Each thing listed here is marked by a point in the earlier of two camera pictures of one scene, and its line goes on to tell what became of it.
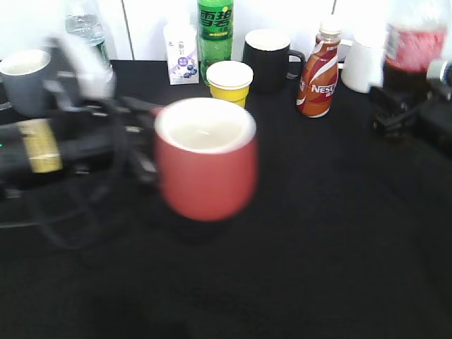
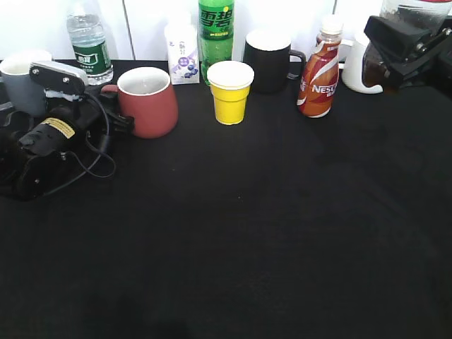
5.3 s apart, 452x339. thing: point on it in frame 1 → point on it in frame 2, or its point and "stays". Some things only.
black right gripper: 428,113 → 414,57
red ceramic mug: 207,157 → 146,95
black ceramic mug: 267,51 stays
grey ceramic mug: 23,74 stays
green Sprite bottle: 215,34 stays
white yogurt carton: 183,52 stays
